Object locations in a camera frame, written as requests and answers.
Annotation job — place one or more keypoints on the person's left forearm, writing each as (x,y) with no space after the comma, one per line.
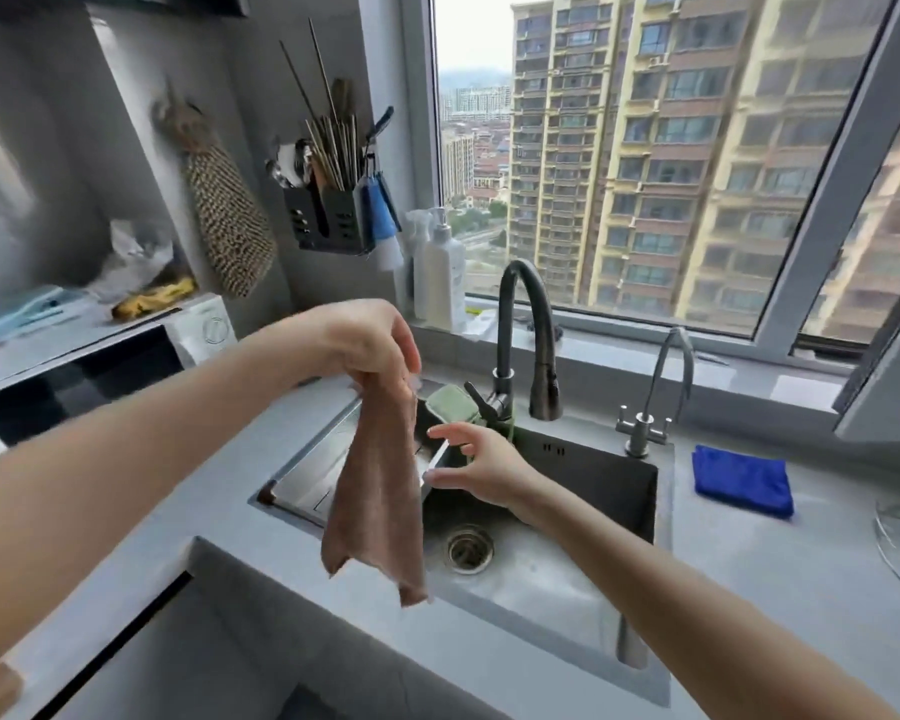
(142,472)

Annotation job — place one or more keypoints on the black scissors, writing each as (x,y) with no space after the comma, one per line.
(390,202)

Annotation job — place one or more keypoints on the yellow apartment building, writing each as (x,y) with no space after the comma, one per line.
(682,142)

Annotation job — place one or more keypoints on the small steel drinking faucet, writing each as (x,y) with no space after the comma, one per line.
(660,389)

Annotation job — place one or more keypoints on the green sponge pad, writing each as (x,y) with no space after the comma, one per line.
(450,404)

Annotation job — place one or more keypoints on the wooden rice paddle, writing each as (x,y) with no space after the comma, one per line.
(319,179)

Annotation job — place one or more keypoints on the sink drain strainer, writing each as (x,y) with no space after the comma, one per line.
(469,551)

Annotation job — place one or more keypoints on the stainless steel sink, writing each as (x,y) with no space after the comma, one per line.
(555,577)

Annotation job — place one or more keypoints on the person's left hand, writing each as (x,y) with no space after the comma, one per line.
(367,341)

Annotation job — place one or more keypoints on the dark pull-down kitchen faucet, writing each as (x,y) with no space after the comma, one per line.
(529,322)

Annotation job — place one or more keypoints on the clear plastic bag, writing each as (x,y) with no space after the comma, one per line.
(131,258)

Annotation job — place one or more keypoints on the pink dish cloth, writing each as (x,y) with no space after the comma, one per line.
(379,487)

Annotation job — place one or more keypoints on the white spray bottle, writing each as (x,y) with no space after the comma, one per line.
(418,269)

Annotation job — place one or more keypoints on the dark wooden spoon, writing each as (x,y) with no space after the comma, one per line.
(343,97)

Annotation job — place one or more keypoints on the black utensil holder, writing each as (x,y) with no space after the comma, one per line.
(330,224)

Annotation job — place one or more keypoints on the yellow banana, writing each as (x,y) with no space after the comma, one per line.
(154,296)

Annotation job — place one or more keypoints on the steel slotted drain tray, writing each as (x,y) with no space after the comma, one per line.
(322,472)

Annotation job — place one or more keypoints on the grey window frame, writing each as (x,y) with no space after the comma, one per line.
(802,217)

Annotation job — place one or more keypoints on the light blue flat packet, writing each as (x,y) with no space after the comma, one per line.
(22,311)

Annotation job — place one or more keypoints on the person's right hand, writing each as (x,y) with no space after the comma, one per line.
(487,468)

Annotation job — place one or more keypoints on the blue cloth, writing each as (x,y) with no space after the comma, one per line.
(742,479)

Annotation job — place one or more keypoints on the bunch of assorted chopsticks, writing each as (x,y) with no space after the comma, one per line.
(337,153)

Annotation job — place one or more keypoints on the white microwave oven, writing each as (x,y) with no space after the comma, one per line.
(105,367)

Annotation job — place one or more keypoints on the white pump soap dispenser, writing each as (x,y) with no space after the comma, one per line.
(442,277)

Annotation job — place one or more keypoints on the steel soup spoon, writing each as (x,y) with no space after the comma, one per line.
(277,172)

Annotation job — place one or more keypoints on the person's right forearm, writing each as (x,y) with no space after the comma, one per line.
(690,622)

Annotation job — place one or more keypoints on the open grey window sash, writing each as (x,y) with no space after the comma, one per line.
(885,382)

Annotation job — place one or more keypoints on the long thin black stick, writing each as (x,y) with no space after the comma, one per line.
(322,67)
(298,78)

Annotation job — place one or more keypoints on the black brush tan tip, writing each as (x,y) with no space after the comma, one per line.
(379,127)

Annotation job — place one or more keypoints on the bear-shaped chenille hand towel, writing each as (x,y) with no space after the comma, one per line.
(225,209)

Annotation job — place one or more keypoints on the white sink base cabinet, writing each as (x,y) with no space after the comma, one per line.
(195,652)

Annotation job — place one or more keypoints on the blue dish brush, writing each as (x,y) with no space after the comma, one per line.
(381,217)

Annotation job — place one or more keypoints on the white plastic packet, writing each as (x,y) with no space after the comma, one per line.
(480,322)

